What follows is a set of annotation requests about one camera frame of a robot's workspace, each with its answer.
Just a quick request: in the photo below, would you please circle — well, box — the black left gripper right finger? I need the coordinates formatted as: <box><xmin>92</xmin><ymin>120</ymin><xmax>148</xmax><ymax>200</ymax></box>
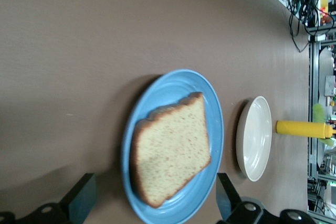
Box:
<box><xmin>215</xmin><ymin>173</ymin><xmax>316</xmax><ymax>224</ymax></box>

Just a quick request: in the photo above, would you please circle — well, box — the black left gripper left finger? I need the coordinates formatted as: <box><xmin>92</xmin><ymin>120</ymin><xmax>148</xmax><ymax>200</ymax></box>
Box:
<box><xmin>0</xmin><ymin>173</ymin><xmax>97</xmax><ymax>224</ymax></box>

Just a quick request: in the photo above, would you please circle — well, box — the bread slice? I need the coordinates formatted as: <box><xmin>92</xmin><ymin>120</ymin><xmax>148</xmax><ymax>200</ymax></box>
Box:
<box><xmin>130</xmin><ymin>92</ymin><xmax>212</xmax><ymax>209</ymax></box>

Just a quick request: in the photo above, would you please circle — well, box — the yellow mustard squeeze bottle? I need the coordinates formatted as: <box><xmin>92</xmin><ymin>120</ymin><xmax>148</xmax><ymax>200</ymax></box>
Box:
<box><xmin>275</xmin><ymin>120</ymin><xmax>336</xmax><ymax>140</ymax></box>

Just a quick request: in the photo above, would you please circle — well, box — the green lettuce leaf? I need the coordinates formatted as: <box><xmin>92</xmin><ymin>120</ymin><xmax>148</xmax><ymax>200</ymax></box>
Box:
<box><xmin>311</xmin><ymin>103</ymin><xmax>336</xmax><ymax>146</ymax></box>

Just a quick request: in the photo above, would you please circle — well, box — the beige round plate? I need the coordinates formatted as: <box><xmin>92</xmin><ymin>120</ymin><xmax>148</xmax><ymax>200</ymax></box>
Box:
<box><xmin>235</xmin><ymin>95</ymin><xmax>273</xmax><ymax>182</ymax></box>

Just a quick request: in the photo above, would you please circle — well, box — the blue round plate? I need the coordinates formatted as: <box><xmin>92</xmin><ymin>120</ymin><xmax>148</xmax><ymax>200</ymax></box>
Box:
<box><xmin>122</xmin><ymin>69</ymin><xmax>225</xmax><ymax>224</ymax></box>

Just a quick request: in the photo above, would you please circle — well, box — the aluminium frame post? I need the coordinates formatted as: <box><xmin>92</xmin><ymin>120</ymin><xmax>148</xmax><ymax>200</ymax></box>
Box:
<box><xmin>308</xmin><ymin>35</ymin><xmax>320</xmax><ymax>180</ymax></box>

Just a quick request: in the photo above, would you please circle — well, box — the black cable tangle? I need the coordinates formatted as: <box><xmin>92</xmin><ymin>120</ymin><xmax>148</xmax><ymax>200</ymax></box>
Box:
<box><xmin>248</xmin><ymin>0</ymin><xmax>336</xmax><ymax>53</ymax></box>

